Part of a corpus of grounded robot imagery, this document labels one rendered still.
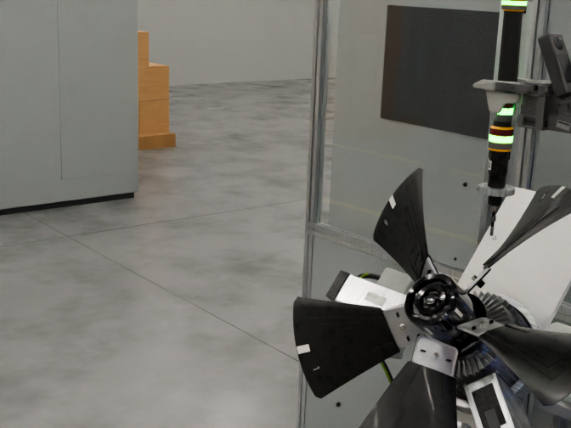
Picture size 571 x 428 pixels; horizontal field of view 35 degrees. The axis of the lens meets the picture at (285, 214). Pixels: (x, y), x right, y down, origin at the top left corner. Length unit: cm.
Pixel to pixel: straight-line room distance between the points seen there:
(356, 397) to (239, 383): 117
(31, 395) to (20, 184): 321
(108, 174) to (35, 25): 133
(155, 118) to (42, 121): 296
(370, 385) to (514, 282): 114
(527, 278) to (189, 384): 245
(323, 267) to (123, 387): 142
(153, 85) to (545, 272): 809
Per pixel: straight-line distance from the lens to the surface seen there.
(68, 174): 737
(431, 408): 183
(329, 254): 317
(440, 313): 183
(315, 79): 313
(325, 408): 338
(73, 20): 724
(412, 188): 205
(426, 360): 186
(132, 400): 416
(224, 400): 415
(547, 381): 169
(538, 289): 211
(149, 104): 993
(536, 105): 166
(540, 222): 186
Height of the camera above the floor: 184
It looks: 15 degrees down
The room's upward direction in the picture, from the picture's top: 2 degrees clockwise
